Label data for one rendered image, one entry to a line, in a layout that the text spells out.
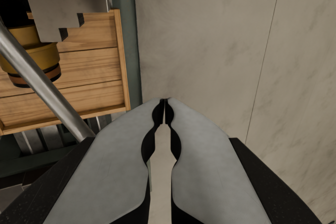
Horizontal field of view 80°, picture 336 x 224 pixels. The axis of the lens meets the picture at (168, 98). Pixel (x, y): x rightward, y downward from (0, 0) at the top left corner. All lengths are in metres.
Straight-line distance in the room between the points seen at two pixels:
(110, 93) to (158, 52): 1.01
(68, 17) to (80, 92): 0.33
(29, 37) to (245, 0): 1.72
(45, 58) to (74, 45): 0.23
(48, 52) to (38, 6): 0.07
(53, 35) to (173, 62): 1.38
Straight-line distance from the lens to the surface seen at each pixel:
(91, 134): 0.16
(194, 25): 1.68
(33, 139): 0.77
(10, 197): 0.77
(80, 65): 0.61
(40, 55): 0.37
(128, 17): 0.94
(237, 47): 1.98
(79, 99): 0.65
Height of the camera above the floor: 1.46
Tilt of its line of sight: 54 degrees down
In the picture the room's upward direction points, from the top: 142 degrees clockwise
